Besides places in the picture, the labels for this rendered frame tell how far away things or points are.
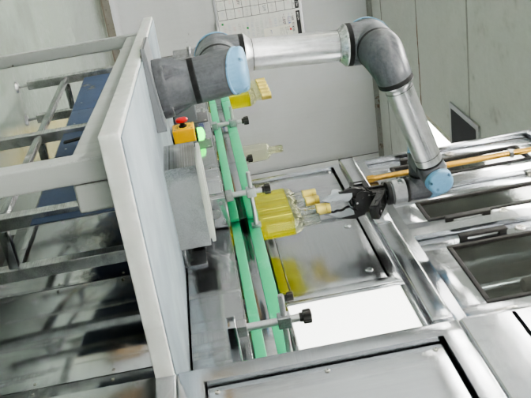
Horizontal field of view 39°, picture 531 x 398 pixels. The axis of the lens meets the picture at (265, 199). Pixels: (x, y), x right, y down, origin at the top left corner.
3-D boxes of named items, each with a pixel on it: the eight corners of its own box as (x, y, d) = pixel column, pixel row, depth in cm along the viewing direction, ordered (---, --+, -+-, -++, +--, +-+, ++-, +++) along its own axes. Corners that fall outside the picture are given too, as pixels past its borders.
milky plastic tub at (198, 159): (182, 251, 190) (216, 245, 191) (165, 170, 181) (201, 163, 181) (181, 221, 206) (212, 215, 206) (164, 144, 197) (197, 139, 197)
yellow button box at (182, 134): (175, 152, 242) (197, 148, 243) (170, 130, 239) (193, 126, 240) (175, 144, 249) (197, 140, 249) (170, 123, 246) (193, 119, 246)
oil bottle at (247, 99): (209, 114, 333) (273, 102, 334) (207, 101, 330) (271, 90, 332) (209, 110, 338) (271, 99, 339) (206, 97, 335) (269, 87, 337)
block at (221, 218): (206, 232, 210) (231, 227, 210) (200, 201, 206) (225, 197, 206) (205, 226, 213) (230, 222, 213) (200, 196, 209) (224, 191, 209)
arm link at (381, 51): (404, 31, 187) (465, 185, 210) (391, 20, 197) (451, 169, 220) (362, 53, 188) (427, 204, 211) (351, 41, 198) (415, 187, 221)
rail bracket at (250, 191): (232, 233, 211) (276, 225, 211) (222, 178, 204) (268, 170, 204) (231, 228, 213) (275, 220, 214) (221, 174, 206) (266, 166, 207)
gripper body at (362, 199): (349, 204, 234) (387, 197, 235) (355, 215, 227) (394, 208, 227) (346, 182, 231) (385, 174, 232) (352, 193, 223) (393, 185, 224)
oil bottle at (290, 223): (233, 246, 218) (306, 233, 219) (230, 230, 215) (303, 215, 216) (231, 238, 223) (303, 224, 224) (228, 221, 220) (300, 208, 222)
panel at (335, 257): (310, 418, 167) (459, 388, 169) (308, 407, 166) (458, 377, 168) (262, 234, 249) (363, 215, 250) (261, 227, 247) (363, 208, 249)
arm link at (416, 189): (435, 164, 231) (436, 189, 235) (400, 170, 230) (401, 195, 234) (444, 175, 224) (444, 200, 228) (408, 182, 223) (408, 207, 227)
